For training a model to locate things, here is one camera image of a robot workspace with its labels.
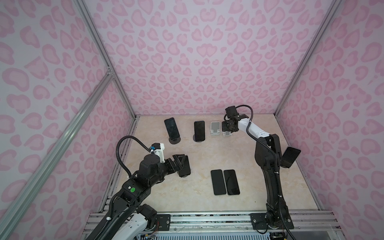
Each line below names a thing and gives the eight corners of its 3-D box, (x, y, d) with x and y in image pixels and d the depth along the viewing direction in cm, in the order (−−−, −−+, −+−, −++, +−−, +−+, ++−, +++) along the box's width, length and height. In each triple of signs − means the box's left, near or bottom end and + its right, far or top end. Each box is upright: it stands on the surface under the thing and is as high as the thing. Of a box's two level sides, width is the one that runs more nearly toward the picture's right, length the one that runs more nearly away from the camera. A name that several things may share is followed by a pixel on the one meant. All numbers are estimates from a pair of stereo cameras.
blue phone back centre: (194, 142, 106) (194, 129, 95) (194, 133, 111) (194, 120, 100) (204, 142, 106) (204, 129, 95) (203, 133, 110) (204, 120, 99)
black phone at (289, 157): (276, 168, 93) (288, 155, 81) (277, 158, 98) (288, 145, 86) (287, 171, 92) (300, 159, 80) (287, 162, 96) (300, 149, 84)
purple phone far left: (171, 144, 106) (168, 130, 93) (168, 134, 112) (164, 119, 100) (180, 141, 107) (177, 127, 95) (176, 131, 113) (173, 117, 101)
